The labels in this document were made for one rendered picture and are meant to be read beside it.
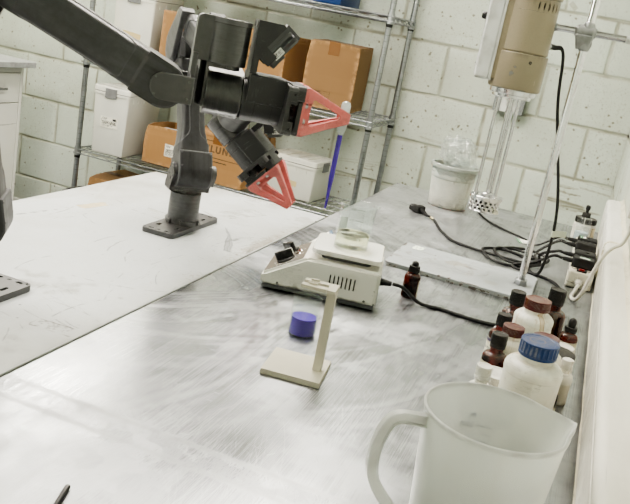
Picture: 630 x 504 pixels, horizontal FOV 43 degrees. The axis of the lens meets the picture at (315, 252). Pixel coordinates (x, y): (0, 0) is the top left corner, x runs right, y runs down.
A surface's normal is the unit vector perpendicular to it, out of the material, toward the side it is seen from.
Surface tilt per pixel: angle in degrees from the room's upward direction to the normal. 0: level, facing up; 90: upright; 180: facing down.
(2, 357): 0
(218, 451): 0
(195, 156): 60
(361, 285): 90
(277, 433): 0
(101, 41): 85
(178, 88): 90
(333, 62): 91
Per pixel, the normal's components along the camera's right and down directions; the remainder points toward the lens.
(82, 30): 0.22, 0.26
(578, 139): -0.34, 0.20
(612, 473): 0.18, -0.94
